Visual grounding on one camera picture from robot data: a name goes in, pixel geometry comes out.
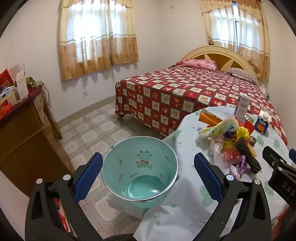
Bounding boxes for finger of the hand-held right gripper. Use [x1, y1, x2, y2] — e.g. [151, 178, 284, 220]
[262, 146, 293, 169]

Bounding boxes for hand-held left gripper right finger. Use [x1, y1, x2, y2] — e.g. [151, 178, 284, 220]
[194, 152, 272, 241]

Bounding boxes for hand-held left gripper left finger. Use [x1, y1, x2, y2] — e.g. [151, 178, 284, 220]
[25, 152, 103, 241]

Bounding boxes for purple wrapper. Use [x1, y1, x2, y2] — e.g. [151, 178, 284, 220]
[231, 155, 248, 179]

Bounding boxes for teal printed bin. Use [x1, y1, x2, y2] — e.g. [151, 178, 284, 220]
[101, 137, 179, 209]

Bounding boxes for yellow white plastic bag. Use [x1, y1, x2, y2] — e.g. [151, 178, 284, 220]
[199, 116, 240, 137]

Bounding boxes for orange packet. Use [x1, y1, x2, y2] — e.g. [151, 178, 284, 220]
[199, 109, 222, 127]

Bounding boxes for black ribbed roll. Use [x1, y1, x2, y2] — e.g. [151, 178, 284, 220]
[233, 137, 262, 174]

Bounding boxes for pink plastic wrapper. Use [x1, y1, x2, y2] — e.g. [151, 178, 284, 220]
[222, 151, 240, 164]

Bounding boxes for clear plastic bag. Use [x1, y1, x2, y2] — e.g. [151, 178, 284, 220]
[209, 137, 223, 160]

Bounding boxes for blue yellow box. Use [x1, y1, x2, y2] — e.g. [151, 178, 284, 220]
[254, 117, 270, 135]

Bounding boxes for white green printed tablecloth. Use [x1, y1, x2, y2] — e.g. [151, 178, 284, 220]
[133, 105, 296, 241]

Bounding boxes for tall white box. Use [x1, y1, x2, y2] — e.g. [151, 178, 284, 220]
[233, 94, 250, 122]

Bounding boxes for brown wooden cabinet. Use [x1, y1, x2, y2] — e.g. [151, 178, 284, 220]
[0, 85, 74, 183]

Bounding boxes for striped pillow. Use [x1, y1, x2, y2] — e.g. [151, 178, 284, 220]
[227, 67, 259, 84]

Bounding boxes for bed with red patterned cover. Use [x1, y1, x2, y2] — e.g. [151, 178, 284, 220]
[115, 62, 288, 145]

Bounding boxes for maroon cloth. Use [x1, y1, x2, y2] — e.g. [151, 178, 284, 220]
[14, 85, 43, 102]

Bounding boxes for red flat box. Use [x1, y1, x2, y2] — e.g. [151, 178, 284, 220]
[0, 103, 13, 120]

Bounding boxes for beige box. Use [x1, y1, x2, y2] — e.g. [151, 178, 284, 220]
[0, 89, 21, 107]

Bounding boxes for green cloth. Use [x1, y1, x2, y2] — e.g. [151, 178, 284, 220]
[25, 76, 37, 90]

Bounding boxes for pink pillow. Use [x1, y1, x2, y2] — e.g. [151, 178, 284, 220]
[184, 59, 218, 71]

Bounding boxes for cream wooden headboard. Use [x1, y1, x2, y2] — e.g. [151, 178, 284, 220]
[179, 46, 260, 77]

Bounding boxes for beige patterned curtain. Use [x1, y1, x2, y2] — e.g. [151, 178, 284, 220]
[59, 0, 139, 81]
[200, 0, 270, 82]

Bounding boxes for red gift bag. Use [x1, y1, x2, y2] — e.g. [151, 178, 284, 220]
[0, 68, 14, 86]

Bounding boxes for thin cables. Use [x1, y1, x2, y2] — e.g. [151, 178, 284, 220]
[38, 81, 51, 108]

